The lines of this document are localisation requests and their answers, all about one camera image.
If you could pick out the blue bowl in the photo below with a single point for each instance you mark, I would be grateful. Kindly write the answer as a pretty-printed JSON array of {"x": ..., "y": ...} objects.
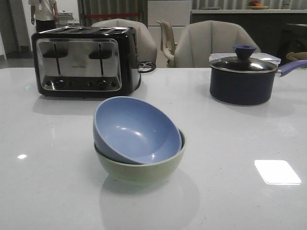
[{"x": 129, "y": 130}]

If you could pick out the green bowl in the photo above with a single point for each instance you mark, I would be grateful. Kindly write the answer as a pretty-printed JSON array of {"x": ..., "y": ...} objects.
[{"x": 143, "y": 174}]

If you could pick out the beige armchair behind toaster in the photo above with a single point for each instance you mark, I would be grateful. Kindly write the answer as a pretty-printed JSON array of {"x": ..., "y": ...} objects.
[{"x": 147, "y": 49}]

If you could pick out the beige wooden chair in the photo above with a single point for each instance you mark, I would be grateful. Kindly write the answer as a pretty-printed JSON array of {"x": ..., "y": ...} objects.
[{"x": 168, "y": 45}]

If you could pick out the beige armchair on right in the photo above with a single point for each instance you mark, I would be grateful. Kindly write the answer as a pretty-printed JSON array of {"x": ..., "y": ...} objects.
[{"x": 199, "y": 40}]

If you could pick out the dark blue saucepan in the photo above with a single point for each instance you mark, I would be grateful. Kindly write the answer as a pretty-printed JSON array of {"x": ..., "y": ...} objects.
[{"x": 247, "y": 88}]

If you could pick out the black chrome four-slot toaster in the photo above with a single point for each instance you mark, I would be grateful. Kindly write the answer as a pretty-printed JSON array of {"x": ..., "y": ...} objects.
[{"x": 85, "y": 62}]

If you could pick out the glass lid with blue knob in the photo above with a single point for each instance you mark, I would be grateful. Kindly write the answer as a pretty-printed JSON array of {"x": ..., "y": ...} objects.
[{"x": 243, "y": 62}]

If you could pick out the white refrigerator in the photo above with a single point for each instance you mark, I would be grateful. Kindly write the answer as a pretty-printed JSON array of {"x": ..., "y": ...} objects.
[{"x": 175, "y": 12}]

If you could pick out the metal trolley in background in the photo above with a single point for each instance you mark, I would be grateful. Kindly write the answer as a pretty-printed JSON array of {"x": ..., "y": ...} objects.
[{"x": 65, "y": 16}]

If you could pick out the clear plastic container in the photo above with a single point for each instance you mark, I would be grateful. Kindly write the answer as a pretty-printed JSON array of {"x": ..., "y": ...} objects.
[{"x": 260, "y": 56}]

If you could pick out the fruit plate on counter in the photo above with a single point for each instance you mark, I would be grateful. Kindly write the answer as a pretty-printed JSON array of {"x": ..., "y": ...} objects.
[{"x": 256, "y": 5}]

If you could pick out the person in background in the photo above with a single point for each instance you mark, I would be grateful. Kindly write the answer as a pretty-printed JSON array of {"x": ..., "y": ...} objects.
[{"x": 44, "y": 13}]

